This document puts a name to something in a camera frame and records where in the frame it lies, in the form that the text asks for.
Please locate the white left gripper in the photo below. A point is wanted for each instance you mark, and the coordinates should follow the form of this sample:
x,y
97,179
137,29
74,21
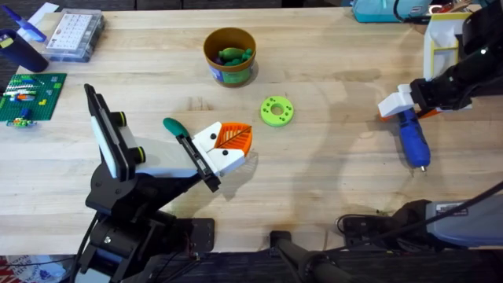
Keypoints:
x,y
165,161

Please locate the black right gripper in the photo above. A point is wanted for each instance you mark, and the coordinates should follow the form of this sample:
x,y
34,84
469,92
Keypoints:
x,y
444,92

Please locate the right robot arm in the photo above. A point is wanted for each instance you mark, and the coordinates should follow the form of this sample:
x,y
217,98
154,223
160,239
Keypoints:
x,y
463,226

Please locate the blue electric screwdriver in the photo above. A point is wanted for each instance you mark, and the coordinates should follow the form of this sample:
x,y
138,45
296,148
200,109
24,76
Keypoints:
x,y
414,141

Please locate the green disc with holes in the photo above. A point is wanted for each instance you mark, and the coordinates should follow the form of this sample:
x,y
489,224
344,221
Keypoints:
x,y
271,116

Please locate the white and yellow box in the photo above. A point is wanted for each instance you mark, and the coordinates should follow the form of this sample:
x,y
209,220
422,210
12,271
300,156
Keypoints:
x,y
442,39

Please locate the brown tub with toys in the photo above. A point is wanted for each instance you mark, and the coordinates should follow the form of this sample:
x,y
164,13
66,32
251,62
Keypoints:
x,y
230,74

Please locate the light blue soft pouch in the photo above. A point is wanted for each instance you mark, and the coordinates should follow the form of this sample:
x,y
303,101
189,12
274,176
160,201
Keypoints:
x,y
377,9

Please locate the black upright left wrist plate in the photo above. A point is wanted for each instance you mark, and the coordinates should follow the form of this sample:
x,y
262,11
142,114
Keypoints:
x,y
108,133

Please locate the green board with blocks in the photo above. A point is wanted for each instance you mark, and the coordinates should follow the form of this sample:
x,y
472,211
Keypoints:
x,y
43,96

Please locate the clear plastic parts box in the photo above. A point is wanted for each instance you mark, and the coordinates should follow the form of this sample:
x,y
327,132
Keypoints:
x,y
74,33

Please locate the dark blue cylindrical container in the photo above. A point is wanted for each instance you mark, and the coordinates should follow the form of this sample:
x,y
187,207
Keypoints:
x,y
23,53

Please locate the white paper sheet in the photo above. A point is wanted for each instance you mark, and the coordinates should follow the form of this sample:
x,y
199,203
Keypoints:
x,y
45,11

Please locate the blue translucent tool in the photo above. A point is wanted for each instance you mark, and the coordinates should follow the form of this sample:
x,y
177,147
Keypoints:
x,y
29,29

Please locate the white and red plastic bag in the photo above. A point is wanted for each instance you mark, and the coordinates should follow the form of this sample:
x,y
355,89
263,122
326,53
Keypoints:
x,y
27,271

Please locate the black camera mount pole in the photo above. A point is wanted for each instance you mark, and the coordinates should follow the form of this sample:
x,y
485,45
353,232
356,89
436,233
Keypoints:
x,y
306,259

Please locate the black rail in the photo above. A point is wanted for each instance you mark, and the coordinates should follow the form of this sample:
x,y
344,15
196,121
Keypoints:
x,y
412,269

